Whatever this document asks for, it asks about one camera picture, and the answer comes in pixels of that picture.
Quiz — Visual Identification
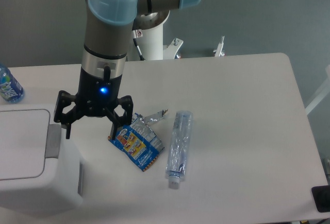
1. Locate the white trash can lid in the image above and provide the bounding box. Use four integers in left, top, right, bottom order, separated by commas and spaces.
1, 109, 62, 181

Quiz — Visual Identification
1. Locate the white trash can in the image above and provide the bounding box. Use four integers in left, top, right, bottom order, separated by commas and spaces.
1, 104, 84, 215

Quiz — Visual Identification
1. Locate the white stand leg with bolt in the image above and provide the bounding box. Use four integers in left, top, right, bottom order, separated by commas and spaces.
213, 36, 225, 57

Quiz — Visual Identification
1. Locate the blue labelled drink bottle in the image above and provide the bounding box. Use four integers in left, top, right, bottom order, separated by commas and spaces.
1, 64, 25, 104

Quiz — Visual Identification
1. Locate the crushed clear plastic bottle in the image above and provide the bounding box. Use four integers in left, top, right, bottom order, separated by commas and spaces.
166, 111, 193, 189

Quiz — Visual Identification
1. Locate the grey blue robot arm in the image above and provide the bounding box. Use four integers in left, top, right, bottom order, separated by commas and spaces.
54, 0, 201, 136

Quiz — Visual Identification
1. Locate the black device at table edge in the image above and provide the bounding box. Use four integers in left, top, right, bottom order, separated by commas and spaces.
311, 185, 329, 213

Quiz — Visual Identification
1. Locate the blue snack wrapper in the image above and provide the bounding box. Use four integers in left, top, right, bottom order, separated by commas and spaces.
108, 109, 168, 171

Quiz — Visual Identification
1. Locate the white frame bar right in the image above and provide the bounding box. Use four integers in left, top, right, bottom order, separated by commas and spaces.
305, 65, 329, 115

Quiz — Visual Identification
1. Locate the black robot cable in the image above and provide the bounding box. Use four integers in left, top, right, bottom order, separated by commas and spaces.
132, 36, 145, 61

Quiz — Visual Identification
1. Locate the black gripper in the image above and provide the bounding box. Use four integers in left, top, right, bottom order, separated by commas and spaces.
54, 69, 134, 140

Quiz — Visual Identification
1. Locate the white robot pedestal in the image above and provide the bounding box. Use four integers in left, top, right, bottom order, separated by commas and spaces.
126, 11, 184, 61

